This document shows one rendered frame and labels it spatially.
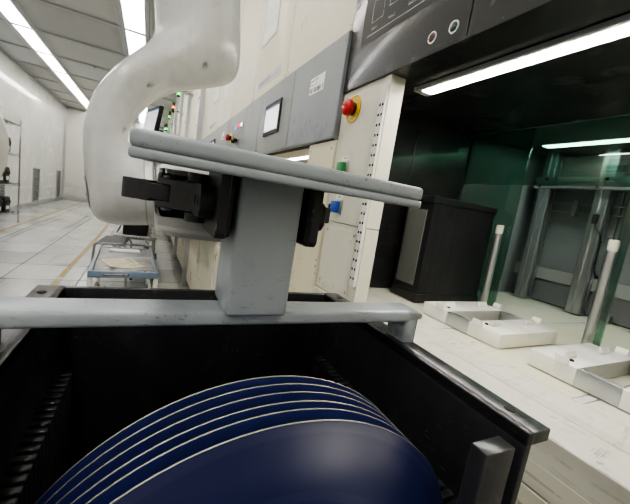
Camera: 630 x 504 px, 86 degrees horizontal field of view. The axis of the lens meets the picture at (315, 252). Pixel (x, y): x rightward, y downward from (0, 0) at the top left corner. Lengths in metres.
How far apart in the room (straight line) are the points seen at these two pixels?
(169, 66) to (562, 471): 0.61
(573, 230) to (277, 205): 1.38
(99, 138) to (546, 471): 0.61
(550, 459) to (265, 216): 0.46
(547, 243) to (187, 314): 1.44
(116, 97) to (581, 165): 0.99
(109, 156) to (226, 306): 0.25
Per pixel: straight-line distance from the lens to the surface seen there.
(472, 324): 0.82
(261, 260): 0.17
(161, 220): 0.24
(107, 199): 0.39
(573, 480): 0.54
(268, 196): 0.17
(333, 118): 0.99
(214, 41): 0.41
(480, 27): 0.68
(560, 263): 1.51
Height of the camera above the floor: 1.10
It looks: 8 degrees down
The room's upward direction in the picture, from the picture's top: 9 degrees clockwise
